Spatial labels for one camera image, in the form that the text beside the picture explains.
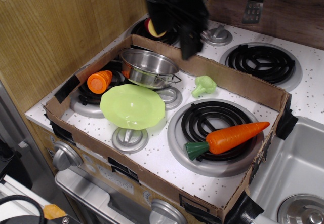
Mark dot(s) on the silver centre stove knob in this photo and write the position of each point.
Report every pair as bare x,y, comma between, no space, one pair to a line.
171,96

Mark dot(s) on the back right black burner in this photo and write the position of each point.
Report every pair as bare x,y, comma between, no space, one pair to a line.
268,62

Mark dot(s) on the orange toy carrot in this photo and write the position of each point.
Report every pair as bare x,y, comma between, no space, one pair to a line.
220,141

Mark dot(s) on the silver oven knob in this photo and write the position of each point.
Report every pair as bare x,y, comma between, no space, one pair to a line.
163,212
65,156

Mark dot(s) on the silver right oven knob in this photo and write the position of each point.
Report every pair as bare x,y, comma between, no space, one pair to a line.
163,212

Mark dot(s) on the silver back stove knob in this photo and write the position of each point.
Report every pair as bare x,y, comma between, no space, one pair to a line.
217,36

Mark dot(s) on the grey toy sink basin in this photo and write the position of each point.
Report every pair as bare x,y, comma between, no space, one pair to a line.
293,166

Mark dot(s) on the front right black burner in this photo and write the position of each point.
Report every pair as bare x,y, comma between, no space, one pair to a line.
194,121

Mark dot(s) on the brown cardboard fence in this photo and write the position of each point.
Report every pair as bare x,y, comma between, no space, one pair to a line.
154,167

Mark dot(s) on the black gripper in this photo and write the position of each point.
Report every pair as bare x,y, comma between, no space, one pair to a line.
190,15

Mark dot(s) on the silver left oven knob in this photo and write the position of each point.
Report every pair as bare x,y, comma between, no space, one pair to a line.
65,156

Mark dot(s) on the green toy broccoli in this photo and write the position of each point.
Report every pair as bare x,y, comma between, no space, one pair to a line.
204,84

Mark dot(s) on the silver oven door handle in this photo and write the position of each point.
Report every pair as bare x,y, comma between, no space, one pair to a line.
100,202

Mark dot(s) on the light green plastic plate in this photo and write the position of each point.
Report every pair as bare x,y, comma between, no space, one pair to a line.
132,107

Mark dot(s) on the small steel pot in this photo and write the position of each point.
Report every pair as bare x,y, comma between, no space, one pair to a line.
148,69

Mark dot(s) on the silver front top knob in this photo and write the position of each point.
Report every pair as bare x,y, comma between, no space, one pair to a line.
129,141

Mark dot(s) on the silver stove knob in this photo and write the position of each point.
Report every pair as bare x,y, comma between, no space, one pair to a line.
217,36
171,96

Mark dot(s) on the hanging slotted metal spatula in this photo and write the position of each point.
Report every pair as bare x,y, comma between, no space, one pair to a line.
252,12

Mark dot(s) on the orange sponge piece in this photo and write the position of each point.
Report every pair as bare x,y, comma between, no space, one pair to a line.
52,211

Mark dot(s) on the silver sink drain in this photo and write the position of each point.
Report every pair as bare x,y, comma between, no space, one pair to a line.
301,208

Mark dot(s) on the red yellow toy fruit half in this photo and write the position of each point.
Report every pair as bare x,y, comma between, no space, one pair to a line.
151,30

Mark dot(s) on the front left black burner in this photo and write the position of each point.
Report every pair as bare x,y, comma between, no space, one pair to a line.
87,103

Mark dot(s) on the orange toy carrot stub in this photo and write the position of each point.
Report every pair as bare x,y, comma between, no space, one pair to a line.
99,82

